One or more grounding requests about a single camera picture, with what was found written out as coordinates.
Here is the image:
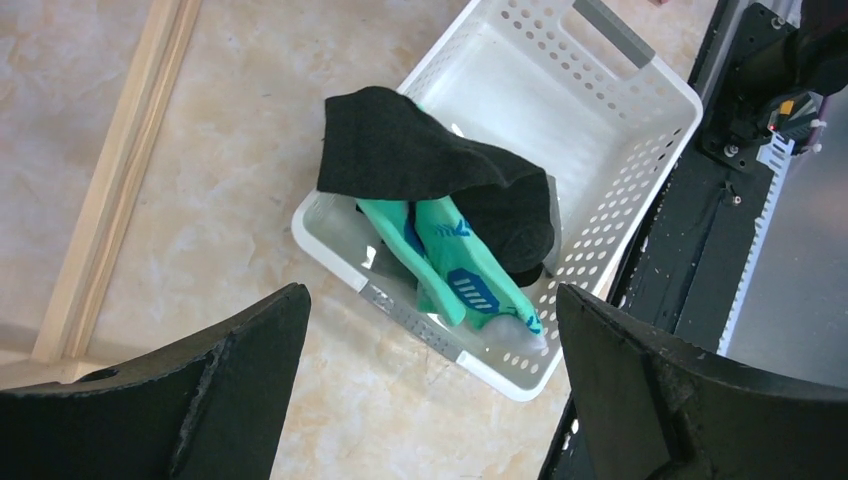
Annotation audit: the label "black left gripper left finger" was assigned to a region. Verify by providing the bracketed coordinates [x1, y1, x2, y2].
[1, 283, 311, 479]

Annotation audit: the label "teal patterned sock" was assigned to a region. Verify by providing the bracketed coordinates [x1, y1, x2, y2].
[356, 197, 547, 354]

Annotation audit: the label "white perforated plastic basket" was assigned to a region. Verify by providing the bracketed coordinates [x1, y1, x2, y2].
[292, 1, 703, 402]

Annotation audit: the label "wooden drying rack frame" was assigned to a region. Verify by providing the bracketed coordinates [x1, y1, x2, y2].
[1, 1, 201, 390]

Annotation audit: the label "black sock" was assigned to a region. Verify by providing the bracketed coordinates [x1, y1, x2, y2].
[317, 86, 556, 286]

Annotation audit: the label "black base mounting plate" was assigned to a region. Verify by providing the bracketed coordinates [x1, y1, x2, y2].
[537, 0, 796, 480]

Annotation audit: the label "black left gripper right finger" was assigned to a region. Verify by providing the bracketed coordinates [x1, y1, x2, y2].
[556, 284, 847, 479]

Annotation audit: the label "white slotted cable duct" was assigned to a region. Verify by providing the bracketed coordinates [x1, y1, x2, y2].
[717, 132, 795, 357]

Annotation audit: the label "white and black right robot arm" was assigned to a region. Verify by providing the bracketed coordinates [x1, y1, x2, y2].
[699, 1, 847, 171]

